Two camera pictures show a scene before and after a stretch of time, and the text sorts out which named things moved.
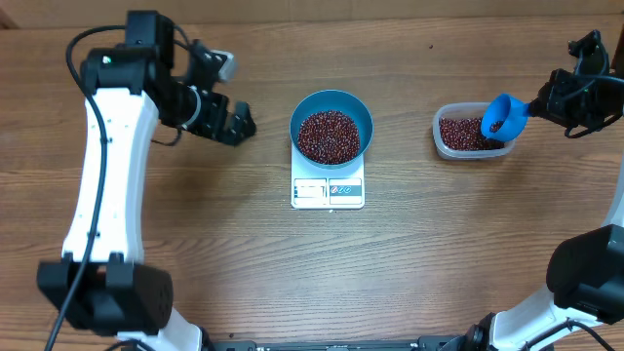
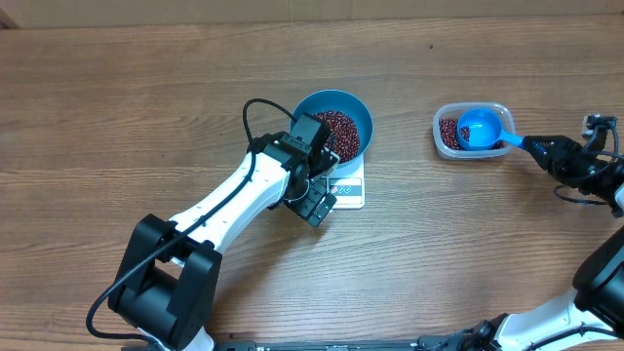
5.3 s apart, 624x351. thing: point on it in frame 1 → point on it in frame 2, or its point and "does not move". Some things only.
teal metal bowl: [331, 129] does not move
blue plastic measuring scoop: [504, 118] → [481, 130]
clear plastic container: [457, 134] does not move
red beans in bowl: [329, 137] does not move
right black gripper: [554, 106] → [563, 147]
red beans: [464, 134] does not move
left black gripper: [213, 127] → [307, 207]
